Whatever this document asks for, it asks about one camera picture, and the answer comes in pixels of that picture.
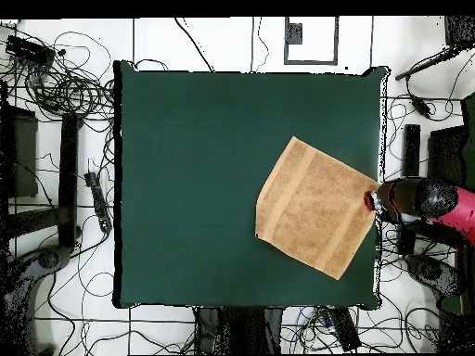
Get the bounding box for long black bar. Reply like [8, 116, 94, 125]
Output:
[402, 123, 422, 179]
[58, 112, 81, 248]

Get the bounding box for orange terry towel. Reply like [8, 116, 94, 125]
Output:
[254, 135, 380, 281]

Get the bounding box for black chair base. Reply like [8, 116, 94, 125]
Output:
[3, 244, 73, 356]
[405, 253, 468, 298]

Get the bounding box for grey square frame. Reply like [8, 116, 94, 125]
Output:
[283, 16, 340, 67]

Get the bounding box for black power adapter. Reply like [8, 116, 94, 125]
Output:
[411, 94, 433, 120]

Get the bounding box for black oblong box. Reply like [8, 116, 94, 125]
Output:
[329, 306, 362, 352]

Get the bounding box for black tripod rod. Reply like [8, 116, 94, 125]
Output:
[394, 46, 463, 82]

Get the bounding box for small black power strip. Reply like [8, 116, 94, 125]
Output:
[83, 172, 113, 234]

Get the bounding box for tangled black cables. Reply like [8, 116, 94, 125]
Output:
[0, 31, 116, 123]

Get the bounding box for black speckled box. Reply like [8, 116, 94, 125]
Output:
[443, 15, 475, 49]

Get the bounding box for dark green table cloth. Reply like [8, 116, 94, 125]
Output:
[112, 60, 389, 311]

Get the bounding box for black flat box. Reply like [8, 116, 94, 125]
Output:
[426, 125, 468, 186]
[0, 105, 39, 198]

